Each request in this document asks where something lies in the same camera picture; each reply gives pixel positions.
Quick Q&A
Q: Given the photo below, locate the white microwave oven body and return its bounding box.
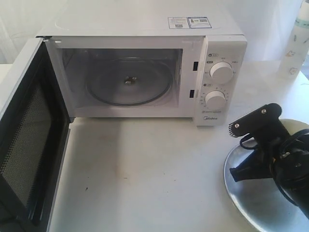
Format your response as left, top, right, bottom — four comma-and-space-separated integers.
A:
39, 15, 247, 126

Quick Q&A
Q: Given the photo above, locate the blue white label sticker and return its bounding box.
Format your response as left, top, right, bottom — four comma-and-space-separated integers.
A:
168, 16, 212, 29

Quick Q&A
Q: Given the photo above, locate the round stainless steel tray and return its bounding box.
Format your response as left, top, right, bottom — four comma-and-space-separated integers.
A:
224, 145, 309, 232

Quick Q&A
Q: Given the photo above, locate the white microwave door with handle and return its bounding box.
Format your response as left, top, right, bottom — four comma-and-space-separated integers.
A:
0, 38, 70, 232

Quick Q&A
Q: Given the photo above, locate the glass microwave turntable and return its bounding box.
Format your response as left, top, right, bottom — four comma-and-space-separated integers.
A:
87, 57, 173, 106

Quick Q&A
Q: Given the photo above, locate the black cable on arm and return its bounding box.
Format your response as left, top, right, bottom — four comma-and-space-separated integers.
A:
239, 136, 264, 150

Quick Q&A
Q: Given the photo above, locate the white patterned bottle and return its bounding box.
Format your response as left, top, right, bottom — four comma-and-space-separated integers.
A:
278, 0, 309, 78

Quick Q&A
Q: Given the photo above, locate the cream ceramic bowl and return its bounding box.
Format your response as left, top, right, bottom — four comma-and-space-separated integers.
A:
280, 119, 309, 135

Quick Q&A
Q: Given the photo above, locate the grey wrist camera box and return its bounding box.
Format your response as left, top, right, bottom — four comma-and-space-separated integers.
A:
228, 103, 282, 138

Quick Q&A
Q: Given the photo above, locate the upper white control knob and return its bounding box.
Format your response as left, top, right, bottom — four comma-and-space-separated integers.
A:
210, 62, 234, 84

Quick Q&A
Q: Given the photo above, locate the lower white timer knob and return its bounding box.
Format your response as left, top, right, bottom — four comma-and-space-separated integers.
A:
204, 90, 226, 111

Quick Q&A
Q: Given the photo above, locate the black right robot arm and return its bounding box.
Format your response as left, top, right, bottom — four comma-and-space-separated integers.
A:
229, 119, 309, 215

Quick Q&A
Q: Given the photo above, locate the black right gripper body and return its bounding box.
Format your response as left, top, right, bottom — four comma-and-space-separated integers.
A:
251, 119, 290, 166

